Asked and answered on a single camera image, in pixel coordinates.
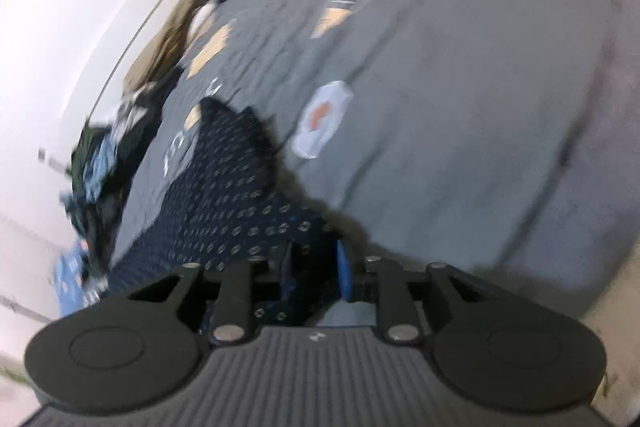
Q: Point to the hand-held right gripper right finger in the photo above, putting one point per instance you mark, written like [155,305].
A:
[343,272]

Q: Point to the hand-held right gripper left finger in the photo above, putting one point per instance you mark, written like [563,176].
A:
[287,267]

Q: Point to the navy patterned sweater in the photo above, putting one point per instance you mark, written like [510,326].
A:
[225,207]

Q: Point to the khaki folded clothes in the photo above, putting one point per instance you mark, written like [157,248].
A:
[160,52]

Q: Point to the black crumpled garment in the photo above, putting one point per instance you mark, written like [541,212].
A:
[107,227]

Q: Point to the navy dotted folded garment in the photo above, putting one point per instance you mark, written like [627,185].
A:
[140,142]

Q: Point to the light blue garment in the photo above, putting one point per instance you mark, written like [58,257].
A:
[107,162]

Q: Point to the blue printed pillow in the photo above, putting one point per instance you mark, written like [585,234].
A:
[70,282]

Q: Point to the dark green garment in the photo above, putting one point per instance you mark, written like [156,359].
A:
[90,152]

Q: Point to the grey quilted bedspread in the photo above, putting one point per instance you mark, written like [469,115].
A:
[450,57]

